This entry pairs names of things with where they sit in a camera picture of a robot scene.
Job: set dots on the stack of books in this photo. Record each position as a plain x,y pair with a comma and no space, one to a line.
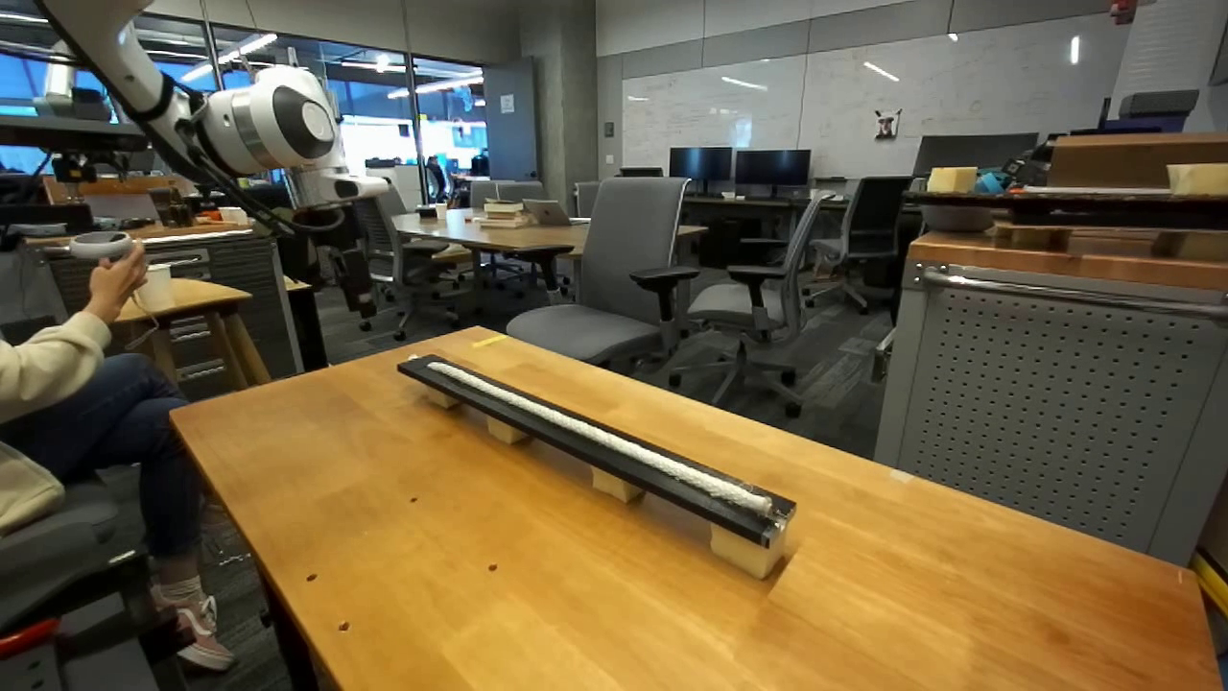
503,216

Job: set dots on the round wooden stool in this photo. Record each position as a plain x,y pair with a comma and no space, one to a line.
203,299

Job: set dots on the person's jeans clad legs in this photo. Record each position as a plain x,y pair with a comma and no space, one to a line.
101,425

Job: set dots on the operator's bare hand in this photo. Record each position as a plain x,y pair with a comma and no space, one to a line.
115,285

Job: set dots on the wooden cabinet top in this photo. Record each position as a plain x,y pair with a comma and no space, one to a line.
1077,264

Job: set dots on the grey mesh office chair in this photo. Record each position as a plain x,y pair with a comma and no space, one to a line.
628,245
733,300

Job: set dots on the grey perforated metal cabinet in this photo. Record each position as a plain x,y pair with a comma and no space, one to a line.
1048,397

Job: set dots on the dark flat monitor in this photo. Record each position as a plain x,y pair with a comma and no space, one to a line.
976,154

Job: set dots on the beige cushion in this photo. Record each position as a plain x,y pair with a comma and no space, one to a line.
23,491

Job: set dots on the yellow floor strip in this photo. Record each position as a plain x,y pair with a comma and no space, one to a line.
1213,587

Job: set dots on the cream sleeved forearm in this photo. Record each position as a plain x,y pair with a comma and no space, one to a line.
45,365

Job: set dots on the black computer monitor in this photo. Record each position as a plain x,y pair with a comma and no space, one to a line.
698,168
774,168

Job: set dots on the white sneaker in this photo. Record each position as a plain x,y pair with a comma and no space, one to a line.
192,626

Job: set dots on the brown cardboard box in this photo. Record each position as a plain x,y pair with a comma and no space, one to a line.
1127,160

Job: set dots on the black office chair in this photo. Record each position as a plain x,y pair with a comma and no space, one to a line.
875,231

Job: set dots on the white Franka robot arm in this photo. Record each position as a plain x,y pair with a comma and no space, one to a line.
253,130

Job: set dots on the large pale wooden block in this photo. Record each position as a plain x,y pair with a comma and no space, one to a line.
748,553

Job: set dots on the wooden support block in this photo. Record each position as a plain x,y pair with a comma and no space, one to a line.
1028,236

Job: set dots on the dark office chair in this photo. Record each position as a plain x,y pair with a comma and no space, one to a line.
404,273

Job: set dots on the long black grooved rail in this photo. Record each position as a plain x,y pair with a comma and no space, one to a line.
615,464

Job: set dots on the long wooden office table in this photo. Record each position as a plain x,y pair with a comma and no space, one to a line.
510,236

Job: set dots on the yellow foam block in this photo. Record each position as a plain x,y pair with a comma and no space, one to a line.
948,184
1199,178

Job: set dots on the small pale wooden block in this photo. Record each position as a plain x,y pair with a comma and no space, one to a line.
437,397
503,430
615,487

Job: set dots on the grey drawer unit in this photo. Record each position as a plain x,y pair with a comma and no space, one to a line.
243,294

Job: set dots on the white paper cup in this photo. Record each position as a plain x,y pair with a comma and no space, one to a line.
157,291

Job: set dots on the white lamp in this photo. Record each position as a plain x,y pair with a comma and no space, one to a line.
58,85

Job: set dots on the white VR controller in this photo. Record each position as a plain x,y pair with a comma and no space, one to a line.
101,245

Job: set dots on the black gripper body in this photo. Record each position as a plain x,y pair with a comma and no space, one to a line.
356,241

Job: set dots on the teal green object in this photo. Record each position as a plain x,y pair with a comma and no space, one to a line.
994,178

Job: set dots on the grey padded chair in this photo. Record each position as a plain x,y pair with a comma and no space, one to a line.
51,551

